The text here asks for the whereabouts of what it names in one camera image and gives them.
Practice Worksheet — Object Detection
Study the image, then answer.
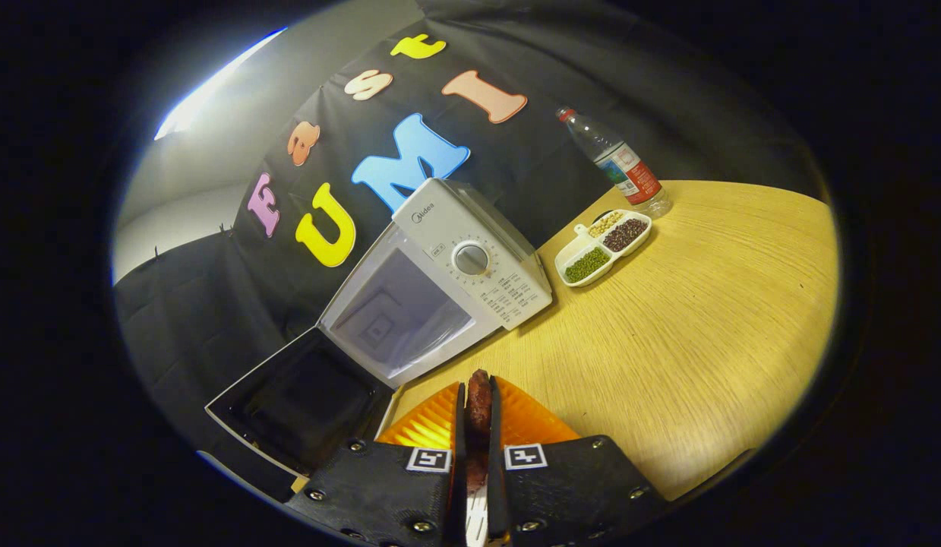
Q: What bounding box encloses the clear water bottle red label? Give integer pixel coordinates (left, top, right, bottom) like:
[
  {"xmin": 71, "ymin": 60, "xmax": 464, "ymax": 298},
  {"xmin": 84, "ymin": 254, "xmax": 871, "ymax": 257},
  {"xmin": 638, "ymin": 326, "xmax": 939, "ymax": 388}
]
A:
[{"xmin": 556, "ymin": 106, "xmax": 672, "ymax": 220}]

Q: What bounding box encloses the reddish brown meat piece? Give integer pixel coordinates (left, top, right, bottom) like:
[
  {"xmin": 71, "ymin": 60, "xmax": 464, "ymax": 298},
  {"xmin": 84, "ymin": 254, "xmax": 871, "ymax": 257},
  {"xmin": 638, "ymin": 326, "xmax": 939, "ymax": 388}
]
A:
[{"xmin": 464, "ymin": 369, "xmax": 494, "ymax": 495}]

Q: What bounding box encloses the white toaster oven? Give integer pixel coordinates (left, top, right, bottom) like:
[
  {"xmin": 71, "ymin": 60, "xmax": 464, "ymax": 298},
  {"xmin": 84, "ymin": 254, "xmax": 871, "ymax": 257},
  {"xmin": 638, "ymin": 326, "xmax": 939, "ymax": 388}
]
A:
[{"xmin": 205, "ymin": 178, "xmax": 553, "ymax": 487}]

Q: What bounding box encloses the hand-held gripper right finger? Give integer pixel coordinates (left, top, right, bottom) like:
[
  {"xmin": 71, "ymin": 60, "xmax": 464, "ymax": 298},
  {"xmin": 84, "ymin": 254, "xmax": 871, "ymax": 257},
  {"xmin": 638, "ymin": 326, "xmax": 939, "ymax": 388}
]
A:
[{"xmin": 488, "ymin": 376, "xmax": 668, "ymax": 547}]

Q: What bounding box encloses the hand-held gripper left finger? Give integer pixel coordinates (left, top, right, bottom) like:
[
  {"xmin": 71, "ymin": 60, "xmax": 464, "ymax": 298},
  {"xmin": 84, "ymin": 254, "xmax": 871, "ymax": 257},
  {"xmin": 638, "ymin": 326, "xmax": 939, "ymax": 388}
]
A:
[{"xmin": 286, "ymin": 380, "xmax": 469, "ymax": 547}]

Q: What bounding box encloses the white divided bean dish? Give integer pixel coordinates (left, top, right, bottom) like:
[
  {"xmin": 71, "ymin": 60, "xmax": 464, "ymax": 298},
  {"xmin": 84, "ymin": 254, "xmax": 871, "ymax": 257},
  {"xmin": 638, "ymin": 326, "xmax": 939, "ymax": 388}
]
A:
[{"xmin": 554, "ymin": 210, "xmax": 653, "ymax": 288}]

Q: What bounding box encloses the small white ribbed tray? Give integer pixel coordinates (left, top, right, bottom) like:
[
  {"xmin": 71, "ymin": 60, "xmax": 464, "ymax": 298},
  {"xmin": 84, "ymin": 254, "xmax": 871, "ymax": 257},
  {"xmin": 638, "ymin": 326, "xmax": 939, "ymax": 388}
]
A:
[{"xmin": 466, "ymin": 486, "xmax": 489, "ymax": 547}]

